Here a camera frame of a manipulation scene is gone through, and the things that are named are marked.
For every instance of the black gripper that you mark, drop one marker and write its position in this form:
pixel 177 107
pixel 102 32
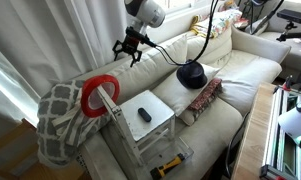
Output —
pixel 131 45

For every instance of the red tape roll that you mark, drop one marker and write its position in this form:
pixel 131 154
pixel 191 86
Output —
pixel 100 78

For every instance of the black felt hat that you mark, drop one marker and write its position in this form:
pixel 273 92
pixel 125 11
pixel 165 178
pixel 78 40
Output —
pixel 191 78

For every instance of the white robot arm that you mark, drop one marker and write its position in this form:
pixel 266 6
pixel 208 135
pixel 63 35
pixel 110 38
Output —
pixel 150 11

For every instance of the small white wooden chair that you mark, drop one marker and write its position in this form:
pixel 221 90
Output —
pixel 153 108

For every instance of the white beige pillow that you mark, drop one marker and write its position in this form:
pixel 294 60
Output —
pixel 170 93

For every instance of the black remote control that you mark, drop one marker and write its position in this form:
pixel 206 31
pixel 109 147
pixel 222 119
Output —
pixel 144 115

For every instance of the white curtain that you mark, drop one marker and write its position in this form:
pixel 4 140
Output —
pixel 40 33

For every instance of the red patterned cushion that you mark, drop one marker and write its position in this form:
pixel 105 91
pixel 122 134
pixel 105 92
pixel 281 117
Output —
pixel 206 95

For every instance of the grey white patterned blanket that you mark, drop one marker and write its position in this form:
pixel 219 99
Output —
pixel 56 113

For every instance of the floral cushion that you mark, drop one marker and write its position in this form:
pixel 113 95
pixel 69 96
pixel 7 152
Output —
pixel 220 21

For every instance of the clear plastic box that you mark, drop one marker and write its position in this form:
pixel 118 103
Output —
pixel 185 150

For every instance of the beige fabric sofa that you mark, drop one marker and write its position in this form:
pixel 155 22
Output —
pixel 250 76

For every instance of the black tripod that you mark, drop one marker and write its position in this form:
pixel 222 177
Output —
pixel 268 16

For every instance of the light wooden table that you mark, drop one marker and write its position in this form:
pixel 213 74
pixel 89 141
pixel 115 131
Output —
pixel 253 140

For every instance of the grey sofa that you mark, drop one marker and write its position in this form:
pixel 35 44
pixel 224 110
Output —
pixel 296 56

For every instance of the white spot lamp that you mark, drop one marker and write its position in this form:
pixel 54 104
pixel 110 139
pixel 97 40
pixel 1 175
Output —
pixel 291 121

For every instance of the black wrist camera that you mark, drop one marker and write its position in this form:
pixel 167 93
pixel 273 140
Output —
pixel 136 35

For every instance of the white window frame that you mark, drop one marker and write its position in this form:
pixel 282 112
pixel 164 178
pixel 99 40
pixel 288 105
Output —
pixel 180 4

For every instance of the aluminium rail frame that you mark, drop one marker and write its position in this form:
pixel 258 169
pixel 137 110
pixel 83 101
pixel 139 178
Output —
pixel 273 133

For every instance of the black stereo camera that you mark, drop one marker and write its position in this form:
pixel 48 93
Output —
pixel 291 15

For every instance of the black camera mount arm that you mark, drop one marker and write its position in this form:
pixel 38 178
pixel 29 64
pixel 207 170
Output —
pixel 295 35

